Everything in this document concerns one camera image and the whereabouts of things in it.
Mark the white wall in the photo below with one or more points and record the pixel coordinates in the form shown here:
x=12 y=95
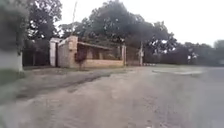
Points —
x=10 y=60

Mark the tan brick gate building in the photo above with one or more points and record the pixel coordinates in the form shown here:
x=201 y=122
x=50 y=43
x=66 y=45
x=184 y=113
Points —
x=71 y=53

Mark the thin pole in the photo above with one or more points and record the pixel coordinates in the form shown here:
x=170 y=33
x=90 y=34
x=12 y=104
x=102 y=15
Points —
x=74 y=15

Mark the grass verge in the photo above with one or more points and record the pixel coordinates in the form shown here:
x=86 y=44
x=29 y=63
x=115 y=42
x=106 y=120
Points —
x=50 y=77

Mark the brown dirt road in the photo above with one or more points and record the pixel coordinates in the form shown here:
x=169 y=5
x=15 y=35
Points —
x=113 y=100

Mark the row of trees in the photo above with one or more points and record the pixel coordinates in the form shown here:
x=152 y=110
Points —
x=113 y=23

